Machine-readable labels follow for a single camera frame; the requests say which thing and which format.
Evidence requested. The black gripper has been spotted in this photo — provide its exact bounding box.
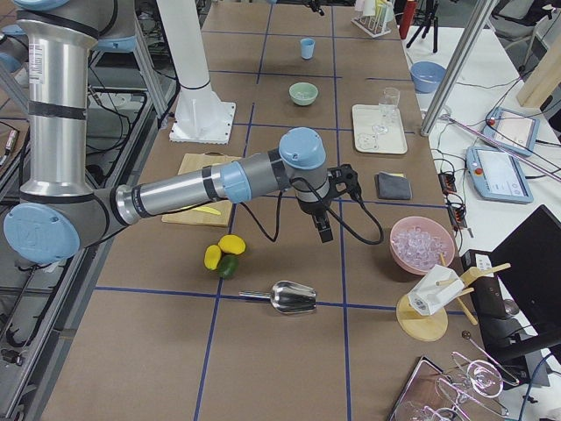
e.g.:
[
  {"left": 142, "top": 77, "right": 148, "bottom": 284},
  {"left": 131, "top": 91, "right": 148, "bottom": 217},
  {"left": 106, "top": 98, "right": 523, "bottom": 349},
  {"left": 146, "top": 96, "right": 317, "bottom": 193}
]
[{"left": 302, "top": 164, "right": 362, "bottom": 243}]

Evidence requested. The mint green bowl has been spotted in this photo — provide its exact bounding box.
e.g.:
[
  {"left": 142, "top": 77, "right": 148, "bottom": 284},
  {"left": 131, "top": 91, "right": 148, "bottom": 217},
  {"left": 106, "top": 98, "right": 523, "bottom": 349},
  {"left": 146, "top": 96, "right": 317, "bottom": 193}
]
[{"left": 288, "top": 82, "right": 319, "bottom": 106}]

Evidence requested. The light blue cup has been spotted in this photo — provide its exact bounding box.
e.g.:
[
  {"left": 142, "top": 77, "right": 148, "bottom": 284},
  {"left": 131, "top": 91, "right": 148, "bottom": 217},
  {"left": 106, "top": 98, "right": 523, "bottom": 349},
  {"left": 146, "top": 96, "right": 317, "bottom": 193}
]
[{"left": 300, "top": 38, "right": 316, "bottom": 60}]

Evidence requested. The pink bowl with ice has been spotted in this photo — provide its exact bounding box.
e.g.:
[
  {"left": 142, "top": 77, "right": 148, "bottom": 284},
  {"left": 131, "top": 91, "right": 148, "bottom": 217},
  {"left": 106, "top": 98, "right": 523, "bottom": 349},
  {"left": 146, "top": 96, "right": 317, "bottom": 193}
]
[{"left": 389, "top": 216, "right": 456, "bottom": 275}]

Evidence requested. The blue bowl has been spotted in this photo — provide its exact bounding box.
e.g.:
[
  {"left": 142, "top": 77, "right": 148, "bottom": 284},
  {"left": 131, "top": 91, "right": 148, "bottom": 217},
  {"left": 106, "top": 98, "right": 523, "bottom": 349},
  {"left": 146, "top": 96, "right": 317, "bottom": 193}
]
[{"left": 410, "top": 61, "right": 446, "bottom": 94}]

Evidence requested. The grey folded cloth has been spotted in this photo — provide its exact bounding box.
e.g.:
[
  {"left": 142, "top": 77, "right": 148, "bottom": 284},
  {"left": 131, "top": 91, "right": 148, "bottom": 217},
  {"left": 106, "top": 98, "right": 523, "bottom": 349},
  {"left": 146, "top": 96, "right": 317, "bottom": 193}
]
[{"left": 374, "top": 172, "right": 412, "bottom": 200}]

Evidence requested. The yellow lemon large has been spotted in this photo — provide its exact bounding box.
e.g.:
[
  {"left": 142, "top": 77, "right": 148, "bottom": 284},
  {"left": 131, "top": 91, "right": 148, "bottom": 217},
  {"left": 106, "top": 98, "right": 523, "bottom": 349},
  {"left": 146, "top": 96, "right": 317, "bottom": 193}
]
[{"left": 218, "top": 234, "right": 246, "bottom": 255}]

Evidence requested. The green lime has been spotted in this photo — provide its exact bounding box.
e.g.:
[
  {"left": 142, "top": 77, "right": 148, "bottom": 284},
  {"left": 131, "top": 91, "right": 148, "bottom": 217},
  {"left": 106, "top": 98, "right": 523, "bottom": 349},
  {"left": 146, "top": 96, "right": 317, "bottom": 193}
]
[{"left": 217, "top": 254, "right": 239, "bottom": 279}]

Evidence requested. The cream bear tray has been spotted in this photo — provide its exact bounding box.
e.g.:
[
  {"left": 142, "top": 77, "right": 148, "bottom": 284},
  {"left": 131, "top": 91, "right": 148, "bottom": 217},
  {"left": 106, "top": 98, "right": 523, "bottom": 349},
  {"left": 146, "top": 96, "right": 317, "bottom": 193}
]
[{"left": 352, "top": 104, "right": 408, "bottom": 155}]

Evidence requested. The yellow lemon small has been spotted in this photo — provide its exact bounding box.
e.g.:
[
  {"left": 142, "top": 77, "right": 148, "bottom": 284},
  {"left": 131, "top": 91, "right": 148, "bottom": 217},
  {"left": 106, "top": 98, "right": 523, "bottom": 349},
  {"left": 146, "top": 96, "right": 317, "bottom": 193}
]
[{"left": 203, "top": 245, "right": 223, "bottom": 270}]

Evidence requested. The yellow plastic knife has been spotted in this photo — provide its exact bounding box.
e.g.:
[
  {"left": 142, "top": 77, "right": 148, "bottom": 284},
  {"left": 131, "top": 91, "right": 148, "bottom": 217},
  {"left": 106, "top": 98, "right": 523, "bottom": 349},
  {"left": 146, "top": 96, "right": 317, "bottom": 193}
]
[{"left": 193, "top": 206, "right": 222, "bottom": 216}]

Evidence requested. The wooden cutting board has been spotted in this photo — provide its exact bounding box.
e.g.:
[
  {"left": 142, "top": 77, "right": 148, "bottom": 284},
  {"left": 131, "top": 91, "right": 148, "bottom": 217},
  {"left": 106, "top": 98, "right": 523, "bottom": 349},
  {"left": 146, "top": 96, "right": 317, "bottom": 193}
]
[{"left": 161, "top": 153, "right": 238, "bottom": 227}]

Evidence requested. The white paper carton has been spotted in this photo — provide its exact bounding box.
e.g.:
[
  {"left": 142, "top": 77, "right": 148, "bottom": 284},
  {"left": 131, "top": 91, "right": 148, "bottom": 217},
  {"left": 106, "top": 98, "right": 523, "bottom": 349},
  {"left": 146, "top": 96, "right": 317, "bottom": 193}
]
[{"left": 407, "top": 265, "right": 465, "bottom": 316}]

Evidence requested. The clear wine glass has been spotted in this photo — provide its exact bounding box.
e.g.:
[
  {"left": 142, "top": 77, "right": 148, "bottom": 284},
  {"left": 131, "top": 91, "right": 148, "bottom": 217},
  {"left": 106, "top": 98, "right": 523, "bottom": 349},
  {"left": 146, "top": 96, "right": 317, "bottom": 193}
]
[{"left": 373, "top": 87, "right": 400, "bottom": 134}]

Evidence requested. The wooden mug tree stand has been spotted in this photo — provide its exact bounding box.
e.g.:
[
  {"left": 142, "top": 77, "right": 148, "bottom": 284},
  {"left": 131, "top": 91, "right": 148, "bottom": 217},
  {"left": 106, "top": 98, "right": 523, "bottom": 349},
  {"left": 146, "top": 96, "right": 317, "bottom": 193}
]
[{"left": 396, "top": 263, "right": 511, "bottom": 342}]

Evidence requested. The near teach pendant tablet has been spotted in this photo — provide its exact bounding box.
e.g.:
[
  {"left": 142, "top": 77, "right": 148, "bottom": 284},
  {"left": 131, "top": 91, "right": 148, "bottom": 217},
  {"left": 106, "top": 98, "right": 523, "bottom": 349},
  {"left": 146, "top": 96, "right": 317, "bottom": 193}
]
[{"left": 465, "top": 146, "right": 534, "bottom": 204}]

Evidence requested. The teach pendant tablet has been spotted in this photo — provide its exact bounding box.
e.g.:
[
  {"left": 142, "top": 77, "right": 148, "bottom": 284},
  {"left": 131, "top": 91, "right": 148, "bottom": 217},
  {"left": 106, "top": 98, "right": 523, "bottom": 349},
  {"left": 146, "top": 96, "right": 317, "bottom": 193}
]
[
  {"left": 465, "top": 146, "right": 534, "bottom": 204},
  {"left": 482, "top": 107, "right": 540, "bottom": 157}
]

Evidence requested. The black monitor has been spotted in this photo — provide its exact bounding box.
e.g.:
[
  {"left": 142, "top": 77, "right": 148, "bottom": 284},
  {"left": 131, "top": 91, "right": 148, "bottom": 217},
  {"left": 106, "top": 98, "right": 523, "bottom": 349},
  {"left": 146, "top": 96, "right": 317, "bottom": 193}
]
[{"left": 461, "top": 204, "right": 560, "bottom": 362}]

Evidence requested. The far teach pendant tablet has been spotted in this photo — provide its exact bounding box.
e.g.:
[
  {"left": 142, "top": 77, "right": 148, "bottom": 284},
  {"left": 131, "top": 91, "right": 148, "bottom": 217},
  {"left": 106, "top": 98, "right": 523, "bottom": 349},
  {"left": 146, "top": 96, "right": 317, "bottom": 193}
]
[{"left": 482, "top": 107, "right": 540, "bottom": 157}]

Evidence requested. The tray of upturned glasses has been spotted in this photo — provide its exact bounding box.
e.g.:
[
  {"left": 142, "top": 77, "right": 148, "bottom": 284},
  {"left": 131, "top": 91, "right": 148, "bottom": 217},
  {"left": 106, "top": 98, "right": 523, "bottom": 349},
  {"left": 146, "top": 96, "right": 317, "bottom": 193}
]
[{"left": 388, "top": 351, "right": 521, "bottom": 420}]

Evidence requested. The black tripod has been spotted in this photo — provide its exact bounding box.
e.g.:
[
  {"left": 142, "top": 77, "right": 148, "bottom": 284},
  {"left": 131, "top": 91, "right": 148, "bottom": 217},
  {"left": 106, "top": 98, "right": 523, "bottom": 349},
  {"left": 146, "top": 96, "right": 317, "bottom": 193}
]
[{"left": 406, "top": 0, "right": 439, "bottom": 54}]

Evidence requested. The white wire cup rack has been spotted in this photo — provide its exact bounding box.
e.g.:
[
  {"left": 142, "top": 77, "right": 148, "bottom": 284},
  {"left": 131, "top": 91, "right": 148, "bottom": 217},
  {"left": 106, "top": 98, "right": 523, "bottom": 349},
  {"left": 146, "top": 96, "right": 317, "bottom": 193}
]
[{"left": 352, "top": 0, "right": 394, "bottom": 38}]

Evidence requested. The aluminium frame post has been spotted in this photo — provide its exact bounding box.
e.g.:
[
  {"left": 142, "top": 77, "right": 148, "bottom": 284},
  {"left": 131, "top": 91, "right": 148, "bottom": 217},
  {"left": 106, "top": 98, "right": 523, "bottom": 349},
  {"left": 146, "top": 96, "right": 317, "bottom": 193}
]
[{"left": 420, "top": 0, "right": 498, "bottom": 137}]

